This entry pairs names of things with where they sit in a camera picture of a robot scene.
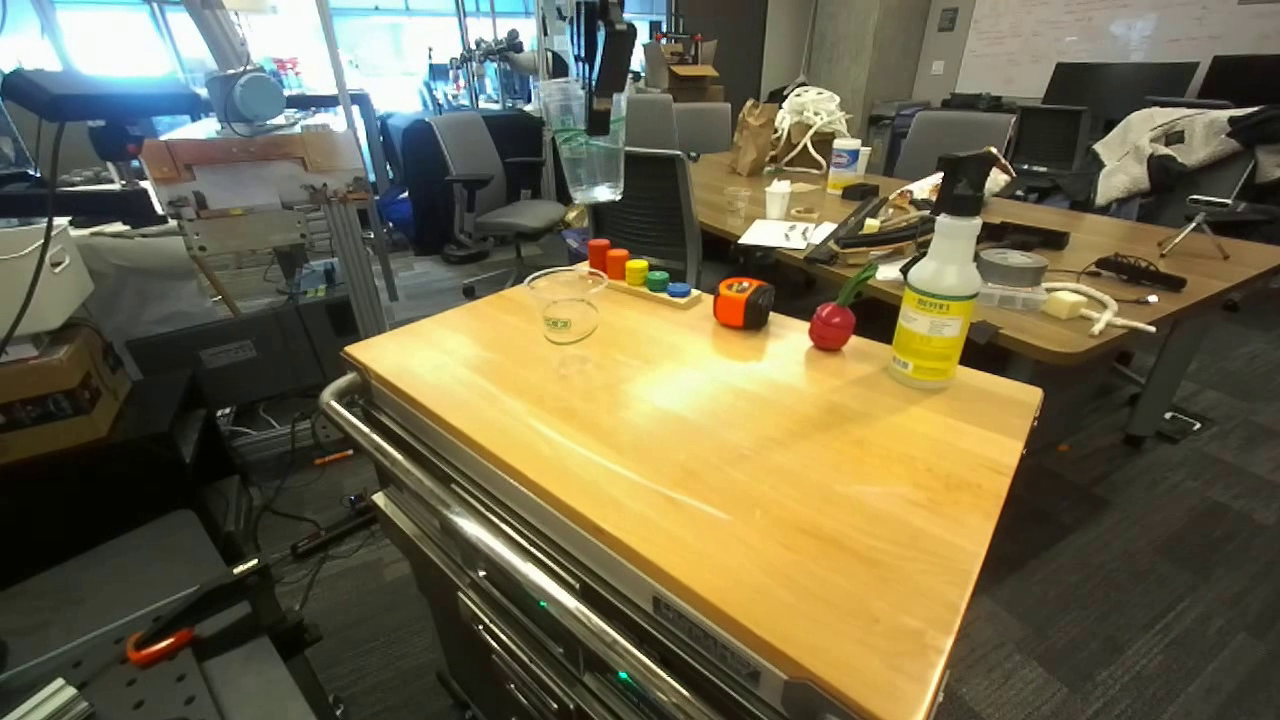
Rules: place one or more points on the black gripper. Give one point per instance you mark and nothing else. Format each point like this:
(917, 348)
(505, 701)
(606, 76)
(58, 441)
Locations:
(613, 63)

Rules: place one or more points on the gray round device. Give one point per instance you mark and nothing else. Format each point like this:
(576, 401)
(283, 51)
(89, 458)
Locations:
(246, 94)

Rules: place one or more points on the rainbow stacking blocks toy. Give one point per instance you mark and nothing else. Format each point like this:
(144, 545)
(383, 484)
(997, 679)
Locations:
(640, 290)

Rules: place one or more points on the wide black monitor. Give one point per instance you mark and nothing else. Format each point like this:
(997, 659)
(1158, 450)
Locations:
(1120, 80)

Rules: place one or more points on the dark mesh office chair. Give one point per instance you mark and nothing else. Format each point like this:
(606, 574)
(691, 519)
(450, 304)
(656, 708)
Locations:
(663, 212)

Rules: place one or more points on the long black strip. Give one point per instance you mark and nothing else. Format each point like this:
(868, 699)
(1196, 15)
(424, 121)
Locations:
(867, 232)

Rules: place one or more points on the gray office chair back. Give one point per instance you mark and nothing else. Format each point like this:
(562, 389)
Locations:
(949, 136)

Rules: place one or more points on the orange clamp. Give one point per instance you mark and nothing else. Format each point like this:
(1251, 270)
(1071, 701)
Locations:
(156, 651)

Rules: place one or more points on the brown cardboard box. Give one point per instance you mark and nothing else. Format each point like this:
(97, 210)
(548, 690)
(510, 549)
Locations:
(62, 385)

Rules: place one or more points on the gray breadboard table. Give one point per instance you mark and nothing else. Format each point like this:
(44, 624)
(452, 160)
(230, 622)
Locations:
(121, 600)

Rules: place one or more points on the small black monitor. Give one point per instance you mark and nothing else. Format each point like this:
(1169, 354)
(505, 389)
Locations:
(1050, 135)

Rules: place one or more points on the white paper sheets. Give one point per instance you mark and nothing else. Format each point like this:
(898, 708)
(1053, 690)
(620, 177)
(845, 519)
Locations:
(784, 232)

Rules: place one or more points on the gray swivel office chair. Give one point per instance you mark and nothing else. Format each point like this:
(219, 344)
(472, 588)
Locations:
(486, 164)

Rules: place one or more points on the small black flat tool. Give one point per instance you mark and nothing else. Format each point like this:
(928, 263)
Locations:
(1142, 275)

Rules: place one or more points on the white jacket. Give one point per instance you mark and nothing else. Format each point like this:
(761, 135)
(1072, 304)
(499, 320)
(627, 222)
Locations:
(1161, 142)

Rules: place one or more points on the orange and black block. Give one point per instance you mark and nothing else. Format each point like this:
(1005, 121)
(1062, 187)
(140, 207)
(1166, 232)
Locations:
(731, 304)

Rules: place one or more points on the wall light switch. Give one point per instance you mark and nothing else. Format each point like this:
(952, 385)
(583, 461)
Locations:
(947, 16)

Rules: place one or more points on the small white paper cup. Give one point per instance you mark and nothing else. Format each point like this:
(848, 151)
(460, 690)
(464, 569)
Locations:
(778, 196)

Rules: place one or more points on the gray tape roll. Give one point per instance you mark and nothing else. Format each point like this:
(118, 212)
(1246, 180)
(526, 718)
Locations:
(1014, 267)

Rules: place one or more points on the small cardboard box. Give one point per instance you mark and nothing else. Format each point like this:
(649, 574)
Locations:
(692, 80)

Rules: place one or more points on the blue cylinder peg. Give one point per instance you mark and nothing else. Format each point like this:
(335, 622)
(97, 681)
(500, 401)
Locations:
(678, 287)

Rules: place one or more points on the brown paper bag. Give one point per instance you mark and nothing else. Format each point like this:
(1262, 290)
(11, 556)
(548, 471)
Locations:
(751, 142)

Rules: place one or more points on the yellow cylinder peg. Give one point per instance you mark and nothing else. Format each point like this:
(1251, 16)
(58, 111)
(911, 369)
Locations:
(638, 275)

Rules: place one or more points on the orange cylinder peg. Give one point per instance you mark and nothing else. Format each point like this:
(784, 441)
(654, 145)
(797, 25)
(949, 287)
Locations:
(618, 263)

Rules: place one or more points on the white bucket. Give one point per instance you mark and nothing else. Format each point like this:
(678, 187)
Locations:
(40, 275)

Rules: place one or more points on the red cylinder peg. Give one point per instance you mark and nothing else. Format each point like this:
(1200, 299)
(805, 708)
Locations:
(597, 253)

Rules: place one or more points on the metal tool cart wooden top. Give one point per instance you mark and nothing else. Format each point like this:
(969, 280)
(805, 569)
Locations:
(533, 624)

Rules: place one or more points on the white yellow spray bottle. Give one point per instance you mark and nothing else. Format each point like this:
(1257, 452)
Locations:
(935, 320)

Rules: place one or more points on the white container blue label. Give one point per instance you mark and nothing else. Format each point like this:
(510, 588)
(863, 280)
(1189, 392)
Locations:
(845, 164)

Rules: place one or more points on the long wooden office desk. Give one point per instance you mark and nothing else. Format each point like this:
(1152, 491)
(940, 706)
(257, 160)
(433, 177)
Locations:
(1200, 253)

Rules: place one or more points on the green cylinder peg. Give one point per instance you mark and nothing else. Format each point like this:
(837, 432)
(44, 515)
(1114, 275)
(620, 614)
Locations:
(656, 280)

